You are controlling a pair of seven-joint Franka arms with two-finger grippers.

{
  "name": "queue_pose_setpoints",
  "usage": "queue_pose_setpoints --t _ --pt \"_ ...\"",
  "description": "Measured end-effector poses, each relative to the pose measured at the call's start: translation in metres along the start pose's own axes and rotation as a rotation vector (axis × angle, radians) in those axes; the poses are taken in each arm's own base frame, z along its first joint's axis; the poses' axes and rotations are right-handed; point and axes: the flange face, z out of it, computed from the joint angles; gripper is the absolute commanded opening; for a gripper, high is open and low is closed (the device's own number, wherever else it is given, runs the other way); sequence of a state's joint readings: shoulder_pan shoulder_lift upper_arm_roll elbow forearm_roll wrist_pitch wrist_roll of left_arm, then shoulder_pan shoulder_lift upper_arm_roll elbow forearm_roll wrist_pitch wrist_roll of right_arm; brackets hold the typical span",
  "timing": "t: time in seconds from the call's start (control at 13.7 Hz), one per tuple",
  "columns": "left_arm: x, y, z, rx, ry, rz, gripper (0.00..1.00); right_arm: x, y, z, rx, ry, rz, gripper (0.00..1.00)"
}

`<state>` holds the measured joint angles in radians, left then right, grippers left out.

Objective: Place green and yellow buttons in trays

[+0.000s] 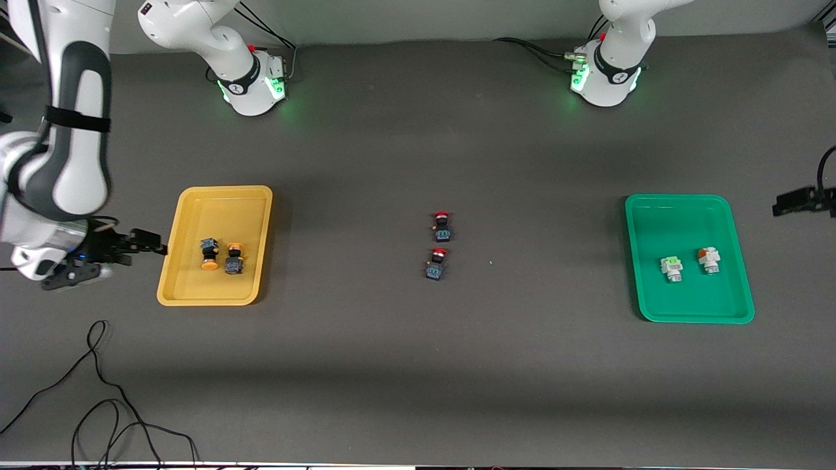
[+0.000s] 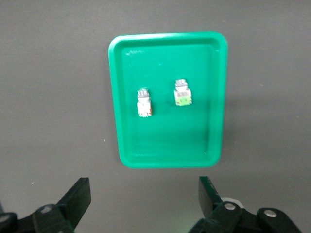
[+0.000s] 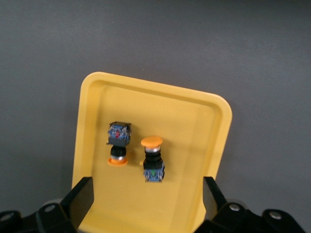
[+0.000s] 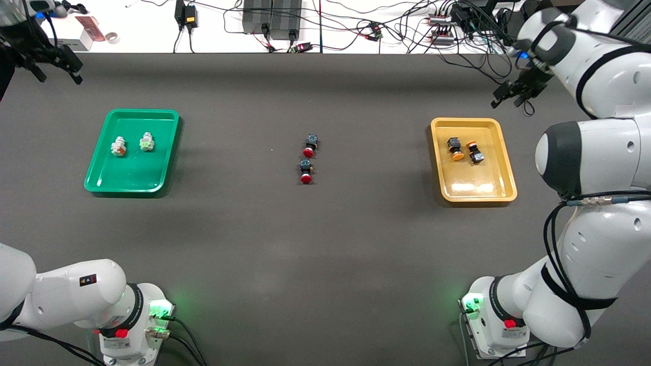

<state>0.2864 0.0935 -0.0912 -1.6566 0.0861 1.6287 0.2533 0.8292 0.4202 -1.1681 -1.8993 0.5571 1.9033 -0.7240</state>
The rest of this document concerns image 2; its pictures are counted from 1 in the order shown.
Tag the white orange push button switch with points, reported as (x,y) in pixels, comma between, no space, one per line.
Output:
(144,106)

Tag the dark grey table mat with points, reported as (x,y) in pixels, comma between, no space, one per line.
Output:
(267,121)

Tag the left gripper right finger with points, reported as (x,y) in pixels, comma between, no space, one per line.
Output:
(209,199)

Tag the green plastic tray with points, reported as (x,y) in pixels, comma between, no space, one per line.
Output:
(167,136)

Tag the green push button switch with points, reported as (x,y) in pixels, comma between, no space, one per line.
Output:
(182,97)

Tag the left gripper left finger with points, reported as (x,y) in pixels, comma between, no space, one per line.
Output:
(75,201)

